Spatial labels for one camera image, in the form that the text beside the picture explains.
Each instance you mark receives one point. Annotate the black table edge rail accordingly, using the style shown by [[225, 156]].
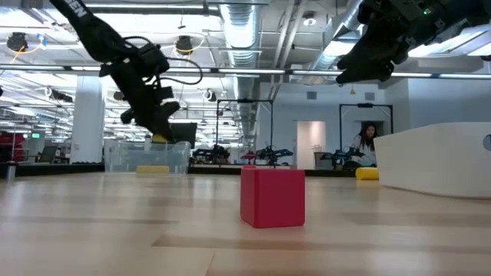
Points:
[[50, 169]]

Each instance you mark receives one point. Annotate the person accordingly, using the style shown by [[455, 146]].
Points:
[[366, 147]]

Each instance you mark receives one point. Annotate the yellow cylinder block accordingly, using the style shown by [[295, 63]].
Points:
[[367, 173]]

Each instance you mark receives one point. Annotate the black ceiling device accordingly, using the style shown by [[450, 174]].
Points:
[[17, 41], [184, 44]]

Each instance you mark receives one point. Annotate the grey chair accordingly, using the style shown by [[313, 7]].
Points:
[[323, 160]]

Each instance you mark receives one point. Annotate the metal post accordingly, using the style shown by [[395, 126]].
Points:
[[10, 172]]

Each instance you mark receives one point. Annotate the black rig frame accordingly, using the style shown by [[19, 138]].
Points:
[[365, 105], [245, 101]]

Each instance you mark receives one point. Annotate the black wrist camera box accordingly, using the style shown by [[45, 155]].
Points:
[[153, 59]]

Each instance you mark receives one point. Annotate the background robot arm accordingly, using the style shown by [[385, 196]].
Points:
[[274, 154], [339, 155], [211, 153]]

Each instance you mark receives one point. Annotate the white square pillar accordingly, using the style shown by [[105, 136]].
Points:
[[87, 119]]

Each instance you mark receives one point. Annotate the yellow wedge block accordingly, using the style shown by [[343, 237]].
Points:
[[159, 138]]

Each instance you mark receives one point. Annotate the yellow long block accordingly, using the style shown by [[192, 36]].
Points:
[[152, 169]]

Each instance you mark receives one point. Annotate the silver ceiling duct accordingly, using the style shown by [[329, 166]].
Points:
[[241, 30]]

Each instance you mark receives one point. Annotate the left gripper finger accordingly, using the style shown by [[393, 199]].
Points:
[[165, 119]]

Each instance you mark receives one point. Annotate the black monitor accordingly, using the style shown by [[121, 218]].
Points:
[[186, 134]]

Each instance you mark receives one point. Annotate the overhead light bar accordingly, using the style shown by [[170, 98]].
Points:
[[249, 71]]

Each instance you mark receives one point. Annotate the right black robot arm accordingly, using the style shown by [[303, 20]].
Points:
[[460, 15]]

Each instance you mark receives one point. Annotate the green exit sign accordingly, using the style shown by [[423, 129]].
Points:
[[35, 135]]

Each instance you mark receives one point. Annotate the white plastic bin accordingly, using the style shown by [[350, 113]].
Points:
[[433, 161]]

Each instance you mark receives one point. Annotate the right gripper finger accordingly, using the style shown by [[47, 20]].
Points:
[[362, 61], [368, 74]]

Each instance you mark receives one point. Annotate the clear plastic bin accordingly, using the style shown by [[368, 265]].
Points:
[[122, 157]]

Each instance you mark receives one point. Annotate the red cube block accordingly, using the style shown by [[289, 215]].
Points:
[[272, 199]]

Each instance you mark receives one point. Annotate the red and black machine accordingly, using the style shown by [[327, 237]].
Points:
[[11, 147]]

